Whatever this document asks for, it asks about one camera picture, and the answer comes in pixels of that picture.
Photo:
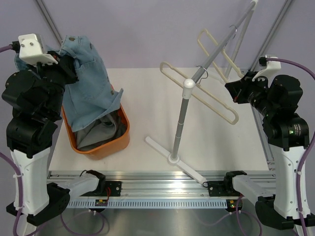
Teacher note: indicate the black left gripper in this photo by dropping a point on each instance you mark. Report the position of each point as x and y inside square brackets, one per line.
[66, 64]

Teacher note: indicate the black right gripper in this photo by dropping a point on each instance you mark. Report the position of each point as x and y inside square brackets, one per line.
[238, 89]

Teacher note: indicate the light blue denim skirt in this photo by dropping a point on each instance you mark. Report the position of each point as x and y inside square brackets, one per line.
[92, 96]

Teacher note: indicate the grey pleated skirt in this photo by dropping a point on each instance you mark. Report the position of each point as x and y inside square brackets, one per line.
[100, 131]

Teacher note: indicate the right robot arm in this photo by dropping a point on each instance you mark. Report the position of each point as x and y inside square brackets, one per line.
[288, 137]

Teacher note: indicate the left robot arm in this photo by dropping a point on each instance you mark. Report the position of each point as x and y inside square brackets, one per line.
[36, 95]

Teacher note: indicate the grey white clothes rack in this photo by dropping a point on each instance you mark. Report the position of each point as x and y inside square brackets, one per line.
[222, 56]

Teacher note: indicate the orange plastic basket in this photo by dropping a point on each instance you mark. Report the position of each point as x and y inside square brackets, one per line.
[105, 149]

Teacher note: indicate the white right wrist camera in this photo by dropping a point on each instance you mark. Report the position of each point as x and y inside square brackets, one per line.
[270, 66]

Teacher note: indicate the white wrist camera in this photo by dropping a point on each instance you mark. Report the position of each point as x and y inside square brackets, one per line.
[33, 51]
[270, 66]

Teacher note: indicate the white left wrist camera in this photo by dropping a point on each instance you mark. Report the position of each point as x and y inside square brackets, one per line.
[33, 51]

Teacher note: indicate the right aluminium frame post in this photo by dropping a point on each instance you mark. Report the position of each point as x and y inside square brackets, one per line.
[272, 32]

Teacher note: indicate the aluminium frame post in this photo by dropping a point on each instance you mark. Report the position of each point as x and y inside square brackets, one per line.
[272, 32]
[43, 9]

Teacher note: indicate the left aluminium frame post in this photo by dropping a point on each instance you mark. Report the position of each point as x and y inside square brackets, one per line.
[43, 9]

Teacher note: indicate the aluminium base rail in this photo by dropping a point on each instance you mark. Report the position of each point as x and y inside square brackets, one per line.
[165, 184]

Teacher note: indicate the slotted grey cable duct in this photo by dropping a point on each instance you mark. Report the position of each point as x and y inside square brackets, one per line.
[149, 203]

